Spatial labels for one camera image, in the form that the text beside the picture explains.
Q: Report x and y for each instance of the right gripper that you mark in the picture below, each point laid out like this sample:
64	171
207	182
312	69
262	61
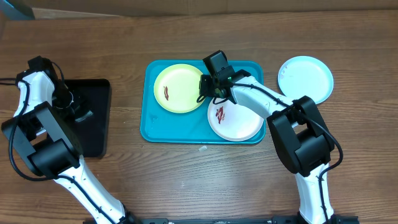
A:
206	81

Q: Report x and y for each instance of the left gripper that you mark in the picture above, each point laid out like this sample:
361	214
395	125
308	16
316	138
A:
66	114

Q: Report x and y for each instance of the green rimmed plate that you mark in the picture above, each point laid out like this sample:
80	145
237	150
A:
176	88

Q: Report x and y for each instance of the light blue plate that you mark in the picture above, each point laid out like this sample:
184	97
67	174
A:
305	76

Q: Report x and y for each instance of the green scrubbing sponge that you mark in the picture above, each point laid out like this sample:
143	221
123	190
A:
83	117

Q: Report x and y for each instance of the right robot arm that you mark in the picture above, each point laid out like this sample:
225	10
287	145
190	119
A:
301	138

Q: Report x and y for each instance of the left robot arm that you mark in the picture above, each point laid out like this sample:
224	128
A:
58	123

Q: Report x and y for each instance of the black rectangular tray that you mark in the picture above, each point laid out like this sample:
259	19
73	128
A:
93	132

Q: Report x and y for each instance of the teal plastic tray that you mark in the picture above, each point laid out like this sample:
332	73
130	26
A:
160	125

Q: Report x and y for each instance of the white plate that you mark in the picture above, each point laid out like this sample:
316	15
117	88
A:
235	123

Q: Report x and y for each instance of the small white paper scrap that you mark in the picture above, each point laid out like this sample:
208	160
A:
203	148

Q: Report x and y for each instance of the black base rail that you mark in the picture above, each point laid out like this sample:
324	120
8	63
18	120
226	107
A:
295	219

